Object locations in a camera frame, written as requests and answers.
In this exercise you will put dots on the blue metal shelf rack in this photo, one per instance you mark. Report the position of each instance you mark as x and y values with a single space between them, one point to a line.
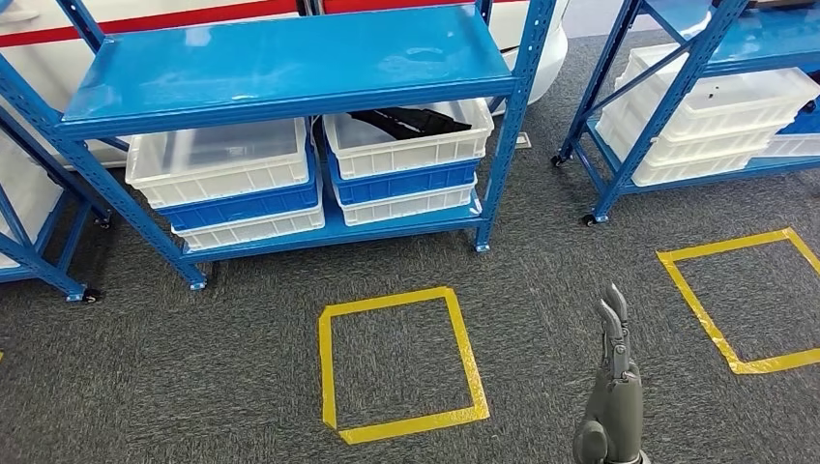
288 64
38 262
666 109

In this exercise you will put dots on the black flat shelf part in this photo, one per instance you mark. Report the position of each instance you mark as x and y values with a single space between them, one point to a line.
781 4

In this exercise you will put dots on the white plastic bin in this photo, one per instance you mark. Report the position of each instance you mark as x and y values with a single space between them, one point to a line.
743 109
791 146
698 170
410 157
224 186
410 206
25 192
724 146
256 230

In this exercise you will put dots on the silver floor outlet plate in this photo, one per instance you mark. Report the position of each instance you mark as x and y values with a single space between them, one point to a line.
522 139

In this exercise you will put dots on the black long part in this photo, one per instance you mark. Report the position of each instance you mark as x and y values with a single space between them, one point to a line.
410 121

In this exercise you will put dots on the red barrier belt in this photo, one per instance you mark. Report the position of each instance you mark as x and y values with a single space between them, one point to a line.
192 19

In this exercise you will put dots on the white car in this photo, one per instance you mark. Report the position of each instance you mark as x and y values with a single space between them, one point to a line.
544 58

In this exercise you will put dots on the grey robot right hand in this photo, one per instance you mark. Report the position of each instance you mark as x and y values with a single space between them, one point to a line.
615 416

